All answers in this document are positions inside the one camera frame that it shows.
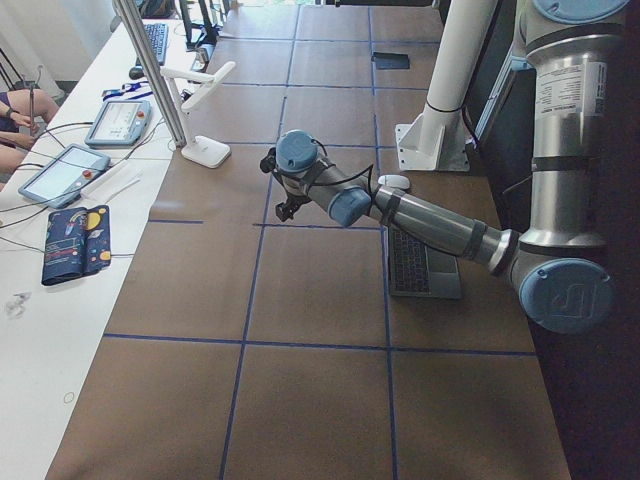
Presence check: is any grey laptop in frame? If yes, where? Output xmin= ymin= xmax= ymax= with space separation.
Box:
xmin=387 ymin=226 xmax=462 ymax=299

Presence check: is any teach pendant tablet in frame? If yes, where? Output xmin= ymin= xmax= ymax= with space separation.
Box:
xmin=85 ymin=100 xmax=151 ymax=149
xmin=18 ymin=144 xmax=111 ymax=209

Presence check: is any black keyboard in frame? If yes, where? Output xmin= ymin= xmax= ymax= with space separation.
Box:
xmin=144 ymin=23 xmax=169 ymax=65

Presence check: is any black mouse pad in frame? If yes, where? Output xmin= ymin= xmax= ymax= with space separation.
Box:
xmin=371 ymin=51 xmax=410 ymax=70

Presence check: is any brown paper table cover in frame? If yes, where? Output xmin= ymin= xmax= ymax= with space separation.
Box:
xmin=47 ymin=5 xmax=569 ymax=479

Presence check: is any space pattern pencil case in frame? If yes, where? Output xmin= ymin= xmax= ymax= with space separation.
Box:
xmin=41 ymin=205 xmax=112 ymax=286

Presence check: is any white computer mouse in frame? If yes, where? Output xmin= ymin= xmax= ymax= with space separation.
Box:
xmin=377 ymin=174 xmax=411 ymax=191

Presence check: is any aluminium frame post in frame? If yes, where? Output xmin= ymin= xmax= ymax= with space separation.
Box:
xmin=113 ymin=0 xmax=186 ymax=148

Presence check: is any far teach pendant tablet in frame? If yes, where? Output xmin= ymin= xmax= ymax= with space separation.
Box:
xmin=85 ymin=100 xmax=151 ymax=149

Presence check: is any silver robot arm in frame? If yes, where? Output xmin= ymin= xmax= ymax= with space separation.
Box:
xmin=260 ymin=1 xmax=630 ymax=334

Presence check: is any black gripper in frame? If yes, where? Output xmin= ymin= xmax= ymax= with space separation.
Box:
xmin=275 ymin=196 xmax=306 ymax=221

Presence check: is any near teach pendant tablet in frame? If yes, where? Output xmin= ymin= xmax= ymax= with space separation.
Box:
xmin=18 ymin=144 xmax=111 ymax=209

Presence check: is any white pillar mount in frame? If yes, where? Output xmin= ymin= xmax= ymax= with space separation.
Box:
xmin=395 ymin=0 xmax=498 ymax=172

